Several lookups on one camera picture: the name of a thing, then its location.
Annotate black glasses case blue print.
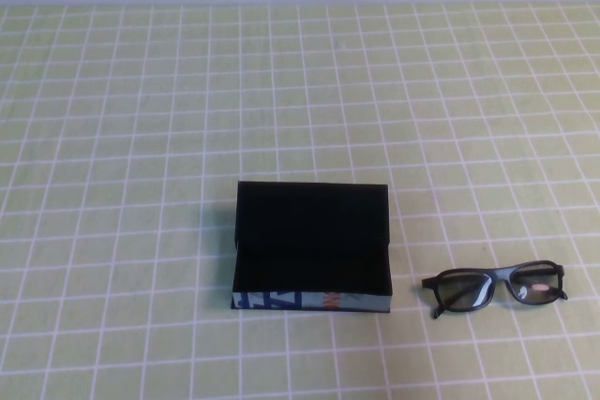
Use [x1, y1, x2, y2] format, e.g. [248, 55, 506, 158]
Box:
[232, 181, 393, 315]

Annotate black framed glasses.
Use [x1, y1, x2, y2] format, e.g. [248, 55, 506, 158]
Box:
[420, 259, 569, 321]

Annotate green white checked tablecloth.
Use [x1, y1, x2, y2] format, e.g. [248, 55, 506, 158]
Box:
[0, 2, 600, 400]

